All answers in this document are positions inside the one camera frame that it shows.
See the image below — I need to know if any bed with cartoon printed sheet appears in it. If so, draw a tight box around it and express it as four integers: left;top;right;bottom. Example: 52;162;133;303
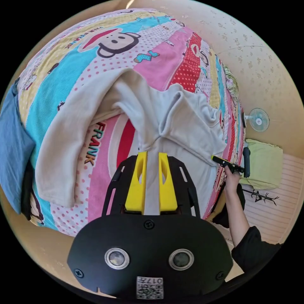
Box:
14;8;246;238

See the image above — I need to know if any white wall fan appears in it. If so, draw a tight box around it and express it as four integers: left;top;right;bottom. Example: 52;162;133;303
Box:
242;108;270;132

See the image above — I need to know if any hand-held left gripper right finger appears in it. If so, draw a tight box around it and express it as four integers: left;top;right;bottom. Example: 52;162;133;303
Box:
158;153;178;212

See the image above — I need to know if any green floral cushion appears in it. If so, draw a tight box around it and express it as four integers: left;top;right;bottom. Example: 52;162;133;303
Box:
224;66;240;101

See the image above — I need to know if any pile of clothes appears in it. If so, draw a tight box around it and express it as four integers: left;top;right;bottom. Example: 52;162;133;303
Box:
0;78;38;220

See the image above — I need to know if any person's right hand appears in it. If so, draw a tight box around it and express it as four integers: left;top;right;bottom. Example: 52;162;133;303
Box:
224;166;241;191

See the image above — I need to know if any light green folded blanket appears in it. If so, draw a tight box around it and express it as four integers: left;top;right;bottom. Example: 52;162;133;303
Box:
239;138;283;190

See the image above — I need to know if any white thermal shirt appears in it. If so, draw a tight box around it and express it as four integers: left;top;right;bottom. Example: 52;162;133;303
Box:
35;67;227;215

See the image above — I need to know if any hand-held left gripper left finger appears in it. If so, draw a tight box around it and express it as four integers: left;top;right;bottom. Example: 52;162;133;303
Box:
125;151;148;212

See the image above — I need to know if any person's right forearm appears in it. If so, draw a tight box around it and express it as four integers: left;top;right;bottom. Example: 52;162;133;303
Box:
224;189;250;248

